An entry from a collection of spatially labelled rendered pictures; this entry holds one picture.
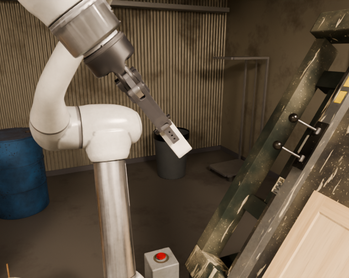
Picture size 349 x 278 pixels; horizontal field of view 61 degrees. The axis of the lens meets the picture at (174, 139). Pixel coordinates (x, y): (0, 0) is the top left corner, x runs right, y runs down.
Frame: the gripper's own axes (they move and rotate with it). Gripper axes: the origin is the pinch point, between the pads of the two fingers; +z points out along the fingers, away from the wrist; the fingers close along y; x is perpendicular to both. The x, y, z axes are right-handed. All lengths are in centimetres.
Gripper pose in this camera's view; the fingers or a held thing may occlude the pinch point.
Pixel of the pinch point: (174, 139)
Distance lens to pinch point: 53.6
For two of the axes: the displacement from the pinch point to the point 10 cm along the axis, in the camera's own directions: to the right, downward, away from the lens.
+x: -7.9, 6.1, 0.0
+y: -2.7, -3.5, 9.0
